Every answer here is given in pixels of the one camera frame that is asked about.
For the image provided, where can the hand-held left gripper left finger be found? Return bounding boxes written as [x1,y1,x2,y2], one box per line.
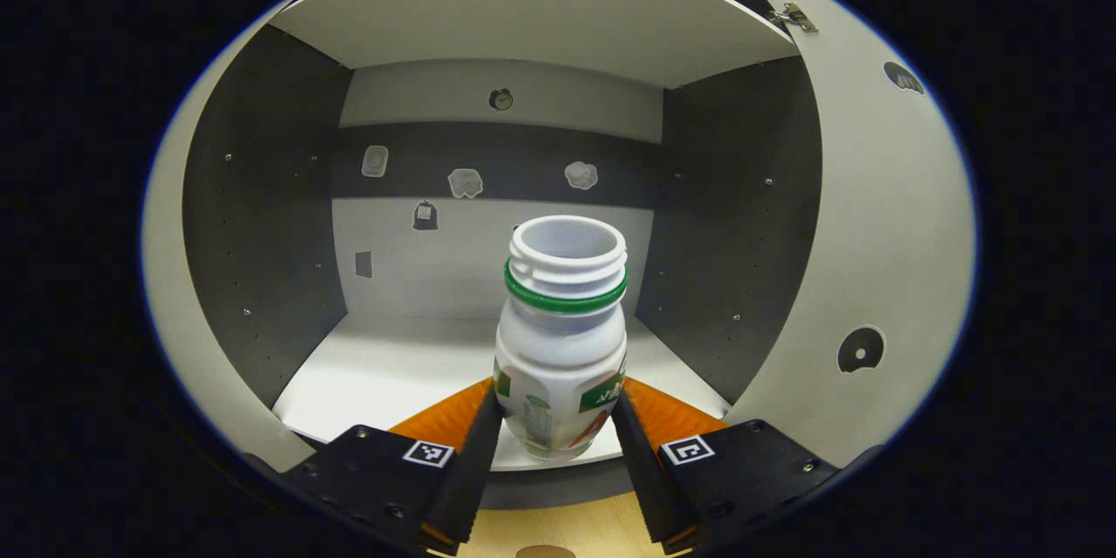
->
[279,377,506,557]

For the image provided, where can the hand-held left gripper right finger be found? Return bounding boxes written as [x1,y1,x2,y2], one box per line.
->
[611,377,844,556]

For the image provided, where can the white bottle with green ring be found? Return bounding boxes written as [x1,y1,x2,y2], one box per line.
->
[494,215,629,461]

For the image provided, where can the white cabinet shelf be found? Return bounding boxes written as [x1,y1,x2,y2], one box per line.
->
[269,0,801,90]
[272,312,732,473]

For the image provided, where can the white cabinet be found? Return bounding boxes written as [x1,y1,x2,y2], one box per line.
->
[179,0,825,514]

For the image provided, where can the metal door hinge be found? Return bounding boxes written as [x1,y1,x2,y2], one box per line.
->
[769,3,819,34]

